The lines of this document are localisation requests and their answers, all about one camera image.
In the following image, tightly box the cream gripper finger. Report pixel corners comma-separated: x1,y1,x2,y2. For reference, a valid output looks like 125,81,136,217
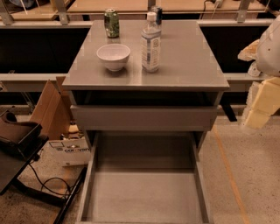
237,39,259,61
244,77,280,129

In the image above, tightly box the clear plastic water bottle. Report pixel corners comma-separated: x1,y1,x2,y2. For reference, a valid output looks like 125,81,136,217
141,11,161,73

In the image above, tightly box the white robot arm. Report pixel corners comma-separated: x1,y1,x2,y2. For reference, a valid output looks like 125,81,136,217
237,16,280,133

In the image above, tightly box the clear soap dispenser bottle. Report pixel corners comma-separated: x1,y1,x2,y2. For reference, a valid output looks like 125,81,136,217
248,61,261,77

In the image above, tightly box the grey drawer cabinet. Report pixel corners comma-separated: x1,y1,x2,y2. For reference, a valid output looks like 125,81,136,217
61,18,230,224

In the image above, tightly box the open grey middle drawer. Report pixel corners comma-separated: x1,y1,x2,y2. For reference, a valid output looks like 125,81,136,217
75,131,214,224

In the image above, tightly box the closed grey upper drawer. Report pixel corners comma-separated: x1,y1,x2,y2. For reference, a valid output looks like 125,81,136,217
71,105,217,131

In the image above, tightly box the blue silver drink can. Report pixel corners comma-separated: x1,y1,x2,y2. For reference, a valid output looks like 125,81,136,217
150,5,163,25

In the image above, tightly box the white ceramic bowl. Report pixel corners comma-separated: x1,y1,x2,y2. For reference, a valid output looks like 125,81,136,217
96,44,130,72

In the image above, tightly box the green drink can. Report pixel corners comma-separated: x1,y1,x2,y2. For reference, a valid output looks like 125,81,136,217
104,9,120,39

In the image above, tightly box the white printed cardboard box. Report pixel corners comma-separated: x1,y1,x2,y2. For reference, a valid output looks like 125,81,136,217
48,138,91,166

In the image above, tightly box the brown cardboard box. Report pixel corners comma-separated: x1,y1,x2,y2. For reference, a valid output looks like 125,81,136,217
30,76,73,140

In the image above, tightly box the dark brown bag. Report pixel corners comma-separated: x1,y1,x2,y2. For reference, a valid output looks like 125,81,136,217
0,111,42,155

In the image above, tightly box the wooden background table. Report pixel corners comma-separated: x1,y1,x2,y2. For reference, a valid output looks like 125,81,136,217
1,0,279,25

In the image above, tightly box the black side table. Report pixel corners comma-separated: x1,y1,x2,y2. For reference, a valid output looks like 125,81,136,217
0,135,87,224

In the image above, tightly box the black cable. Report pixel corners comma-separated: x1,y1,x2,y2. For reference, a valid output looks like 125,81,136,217
27,162,77,198

